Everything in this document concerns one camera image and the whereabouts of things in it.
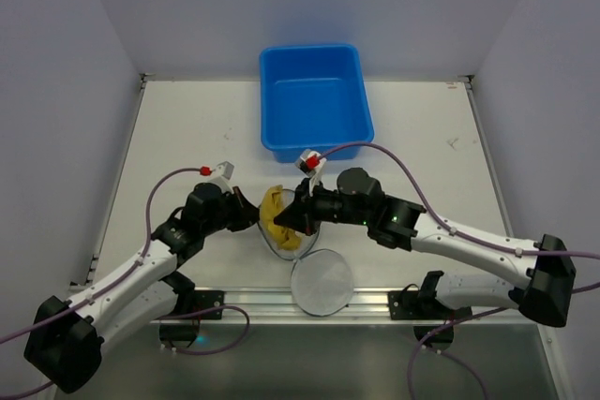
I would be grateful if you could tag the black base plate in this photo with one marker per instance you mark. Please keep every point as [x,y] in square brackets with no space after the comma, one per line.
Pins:
[205,299]
[413,303]

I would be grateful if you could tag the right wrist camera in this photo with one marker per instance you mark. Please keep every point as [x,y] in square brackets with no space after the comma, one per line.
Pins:
[311,163]

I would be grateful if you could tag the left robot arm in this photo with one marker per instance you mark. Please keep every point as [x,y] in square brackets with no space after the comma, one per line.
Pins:
[70,337]

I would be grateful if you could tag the white mesh laundry bag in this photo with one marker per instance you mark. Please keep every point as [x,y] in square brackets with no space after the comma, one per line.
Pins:
[322,281]

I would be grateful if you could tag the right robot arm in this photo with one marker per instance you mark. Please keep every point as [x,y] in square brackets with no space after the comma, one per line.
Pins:
[534,277]

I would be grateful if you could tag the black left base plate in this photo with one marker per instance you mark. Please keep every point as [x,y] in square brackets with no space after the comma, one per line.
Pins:
[205,299]

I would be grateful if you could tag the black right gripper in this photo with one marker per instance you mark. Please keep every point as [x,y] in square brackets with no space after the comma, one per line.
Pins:
[305,208]

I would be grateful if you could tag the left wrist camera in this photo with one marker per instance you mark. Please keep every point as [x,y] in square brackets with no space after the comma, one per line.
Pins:
[220,175]

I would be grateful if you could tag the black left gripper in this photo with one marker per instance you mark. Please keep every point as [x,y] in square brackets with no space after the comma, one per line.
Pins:
[239,208]

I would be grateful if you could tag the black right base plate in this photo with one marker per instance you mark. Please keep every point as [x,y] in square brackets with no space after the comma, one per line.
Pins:
[413,303]

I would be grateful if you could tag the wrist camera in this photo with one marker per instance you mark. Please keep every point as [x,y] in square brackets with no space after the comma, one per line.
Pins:
[220,175]
[311,163]

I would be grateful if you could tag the blue plastic bin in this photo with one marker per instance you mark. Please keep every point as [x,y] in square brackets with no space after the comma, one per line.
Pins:
[312,97]

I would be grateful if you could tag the aluminium mounting rail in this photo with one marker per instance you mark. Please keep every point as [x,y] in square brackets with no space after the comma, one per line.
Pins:
[271,306]

